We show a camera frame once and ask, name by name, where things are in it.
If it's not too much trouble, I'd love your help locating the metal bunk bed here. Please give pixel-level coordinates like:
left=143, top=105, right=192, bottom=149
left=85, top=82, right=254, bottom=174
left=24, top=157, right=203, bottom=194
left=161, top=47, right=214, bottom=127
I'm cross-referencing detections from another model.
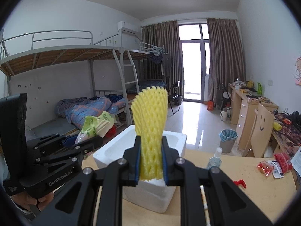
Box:
left=1, top=30, right=162, bottom=138

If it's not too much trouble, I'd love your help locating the blue lined trash bin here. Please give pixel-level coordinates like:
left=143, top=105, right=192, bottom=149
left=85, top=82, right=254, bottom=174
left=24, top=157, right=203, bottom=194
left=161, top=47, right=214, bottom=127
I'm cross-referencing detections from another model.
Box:
left=219, top=129, right=238, bottom=153

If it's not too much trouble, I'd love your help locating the pink cartoon wall picture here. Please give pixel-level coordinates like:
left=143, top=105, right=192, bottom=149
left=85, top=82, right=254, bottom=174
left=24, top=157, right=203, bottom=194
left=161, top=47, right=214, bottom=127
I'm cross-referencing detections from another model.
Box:
left=294, top=57, right=301, bottom=85

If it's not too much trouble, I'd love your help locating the green floral tissue pack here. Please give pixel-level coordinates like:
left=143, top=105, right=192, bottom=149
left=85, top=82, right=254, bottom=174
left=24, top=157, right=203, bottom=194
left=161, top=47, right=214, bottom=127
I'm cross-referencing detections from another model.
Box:
left=75, top=111, right=115, bottom=144

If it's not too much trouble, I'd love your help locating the orange snack packet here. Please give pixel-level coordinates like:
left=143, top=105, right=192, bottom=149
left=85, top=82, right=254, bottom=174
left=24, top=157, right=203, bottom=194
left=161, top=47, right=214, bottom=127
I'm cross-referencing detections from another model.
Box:
left=257, top=161, right=274, bottom=176

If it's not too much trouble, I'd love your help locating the brown right curtain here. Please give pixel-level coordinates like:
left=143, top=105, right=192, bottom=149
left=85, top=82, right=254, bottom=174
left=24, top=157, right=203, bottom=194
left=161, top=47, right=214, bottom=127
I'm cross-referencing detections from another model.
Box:
left=207, top=18, right=246, bottom=103

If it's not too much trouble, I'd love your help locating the white lotion pump bottle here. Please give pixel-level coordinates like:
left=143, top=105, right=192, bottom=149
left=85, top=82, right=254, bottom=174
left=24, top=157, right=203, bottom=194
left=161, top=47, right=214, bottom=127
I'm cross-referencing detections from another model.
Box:
left=233, top=179, right=247, bottom=189

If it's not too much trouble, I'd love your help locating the brown left curtain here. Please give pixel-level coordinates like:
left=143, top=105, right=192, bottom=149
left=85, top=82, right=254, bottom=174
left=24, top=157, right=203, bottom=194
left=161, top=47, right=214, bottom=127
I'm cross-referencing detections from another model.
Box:
left=142, top=21, right=184, bottom=96

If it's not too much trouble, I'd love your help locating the white styrofoam box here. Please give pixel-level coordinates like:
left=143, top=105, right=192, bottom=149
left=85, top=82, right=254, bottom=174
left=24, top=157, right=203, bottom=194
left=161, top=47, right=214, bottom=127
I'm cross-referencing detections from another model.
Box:
left=93, top=125, right=176, bottom=213

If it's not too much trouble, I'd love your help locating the wooden smiley chair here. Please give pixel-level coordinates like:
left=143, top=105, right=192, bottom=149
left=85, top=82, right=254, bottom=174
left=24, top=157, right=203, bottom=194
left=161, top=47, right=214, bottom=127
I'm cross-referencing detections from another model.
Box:
left=242, top=104, right=274, bottom=158

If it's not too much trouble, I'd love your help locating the black folding chair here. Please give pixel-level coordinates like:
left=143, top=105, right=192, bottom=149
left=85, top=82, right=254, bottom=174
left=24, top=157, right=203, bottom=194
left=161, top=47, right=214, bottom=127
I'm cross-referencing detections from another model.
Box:
left=168, top=81, right=181, bottom=114

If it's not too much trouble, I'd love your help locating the white printed paper sheet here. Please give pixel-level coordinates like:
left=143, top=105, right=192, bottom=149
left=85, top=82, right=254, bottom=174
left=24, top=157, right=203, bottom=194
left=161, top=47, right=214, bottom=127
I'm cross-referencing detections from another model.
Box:
left=291, top=147, right=301, bottom=176

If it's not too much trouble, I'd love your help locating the glass balcony door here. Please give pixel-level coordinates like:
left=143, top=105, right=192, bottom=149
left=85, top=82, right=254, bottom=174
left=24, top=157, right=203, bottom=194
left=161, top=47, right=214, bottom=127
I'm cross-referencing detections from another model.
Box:
left=179, top=22, right=210, bottom=103

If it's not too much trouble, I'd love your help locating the person's left hand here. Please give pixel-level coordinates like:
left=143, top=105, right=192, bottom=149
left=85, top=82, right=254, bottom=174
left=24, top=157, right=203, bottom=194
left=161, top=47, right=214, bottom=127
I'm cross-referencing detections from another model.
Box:
left=10, top=191, right=54, bottom=214

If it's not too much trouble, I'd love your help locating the white air conditioner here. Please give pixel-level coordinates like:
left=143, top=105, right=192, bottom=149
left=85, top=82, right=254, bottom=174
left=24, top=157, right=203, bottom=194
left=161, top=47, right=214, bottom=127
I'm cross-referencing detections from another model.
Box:
left=117, top=21, right=141, bottom=34

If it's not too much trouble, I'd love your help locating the red snack packet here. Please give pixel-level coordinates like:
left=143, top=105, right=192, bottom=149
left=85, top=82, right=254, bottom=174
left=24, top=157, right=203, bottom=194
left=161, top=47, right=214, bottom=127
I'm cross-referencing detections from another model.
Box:
left=274, top=153, right=293, bottom=174

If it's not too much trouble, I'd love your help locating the yellow foam fruit net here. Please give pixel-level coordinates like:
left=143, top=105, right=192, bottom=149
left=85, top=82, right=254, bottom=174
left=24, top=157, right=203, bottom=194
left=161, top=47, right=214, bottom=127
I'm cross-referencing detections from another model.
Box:
left=132, top=86, right=168, bottom=181

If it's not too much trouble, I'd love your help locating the brown curtain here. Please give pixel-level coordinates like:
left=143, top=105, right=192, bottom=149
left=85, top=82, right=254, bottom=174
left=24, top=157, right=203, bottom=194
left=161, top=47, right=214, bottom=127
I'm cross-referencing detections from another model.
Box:
left=207, top=18, right=246, bottom=103
left=142, top=21, right=184, bottom=96

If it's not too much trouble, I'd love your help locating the blue orange quilt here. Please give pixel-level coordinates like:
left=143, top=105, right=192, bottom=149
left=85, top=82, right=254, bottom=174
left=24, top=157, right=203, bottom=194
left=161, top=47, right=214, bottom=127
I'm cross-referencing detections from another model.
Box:
left=55, top=94, right=125, bottom=129

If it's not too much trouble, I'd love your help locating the wooden drawer desk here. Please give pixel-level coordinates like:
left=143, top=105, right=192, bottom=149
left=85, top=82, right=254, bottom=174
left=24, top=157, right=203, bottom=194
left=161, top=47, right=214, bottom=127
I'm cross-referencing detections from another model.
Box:
left=228, top=84, right=279, bottom=150

